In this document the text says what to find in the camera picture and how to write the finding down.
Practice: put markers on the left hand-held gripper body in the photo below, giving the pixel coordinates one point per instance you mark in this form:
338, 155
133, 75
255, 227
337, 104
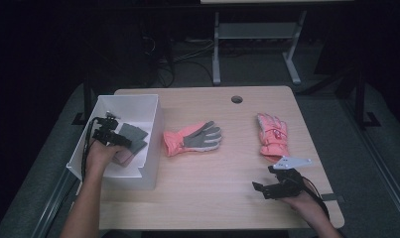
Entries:
106, 132

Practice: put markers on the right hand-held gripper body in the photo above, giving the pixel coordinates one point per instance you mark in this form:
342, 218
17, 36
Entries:
287, 178

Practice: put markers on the white box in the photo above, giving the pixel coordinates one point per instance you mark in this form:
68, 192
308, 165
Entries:
134, 109

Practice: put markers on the person's left hand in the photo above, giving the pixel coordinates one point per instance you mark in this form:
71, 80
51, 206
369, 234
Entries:
103, 158

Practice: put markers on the person's right hand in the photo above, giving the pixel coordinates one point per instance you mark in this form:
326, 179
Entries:
305, 201

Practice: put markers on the pink padded glove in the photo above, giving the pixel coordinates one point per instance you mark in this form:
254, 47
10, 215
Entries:
273, 139

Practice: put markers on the black tape strip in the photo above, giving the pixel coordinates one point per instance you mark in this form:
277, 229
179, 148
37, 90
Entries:
333, 197

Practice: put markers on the pink glove with gray palm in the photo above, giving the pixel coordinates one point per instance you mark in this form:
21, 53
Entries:
184, 139

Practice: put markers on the gray metal stand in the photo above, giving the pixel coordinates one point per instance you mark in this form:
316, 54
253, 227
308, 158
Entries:
257, 31

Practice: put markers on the black stand post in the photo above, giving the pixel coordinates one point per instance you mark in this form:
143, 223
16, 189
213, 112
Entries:
86, 99
361, 99

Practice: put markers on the metal frame rail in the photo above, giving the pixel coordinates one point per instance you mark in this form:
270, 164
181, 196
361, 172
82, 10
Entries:
379, 165
50, 205

